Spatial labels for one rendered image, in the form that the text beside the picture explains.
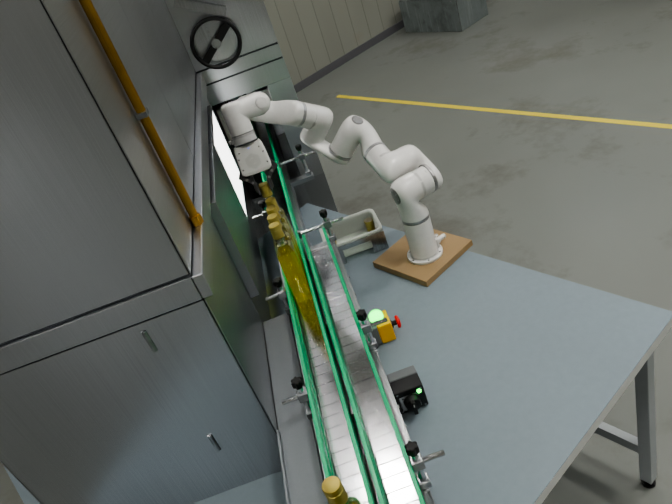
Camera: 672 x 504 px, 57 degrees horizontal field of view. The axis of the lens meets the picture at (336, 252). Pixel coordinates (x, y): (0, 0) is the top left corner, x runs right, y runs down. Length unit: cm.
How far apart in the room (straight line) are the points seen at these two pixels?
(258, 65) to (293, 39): 391
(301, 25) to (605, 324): 542
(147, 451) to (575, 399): 105
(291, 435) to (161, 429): 31
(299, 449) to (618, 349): 86
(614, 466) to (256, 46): 214
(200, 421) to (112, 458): 23
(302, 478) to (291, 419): 19
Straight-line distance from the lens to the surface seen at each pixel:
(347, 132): 212
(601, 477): 244
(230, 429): 159
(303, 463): 153
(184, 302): 133
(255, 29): 277
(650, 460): 229
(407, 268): 213
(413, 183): 199
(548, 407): 166
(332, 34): 704
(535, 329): 185
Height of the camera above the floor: 202
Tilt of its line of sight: 32 degrees down
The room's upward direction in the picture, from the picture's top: 20 degrees counter-clockwise
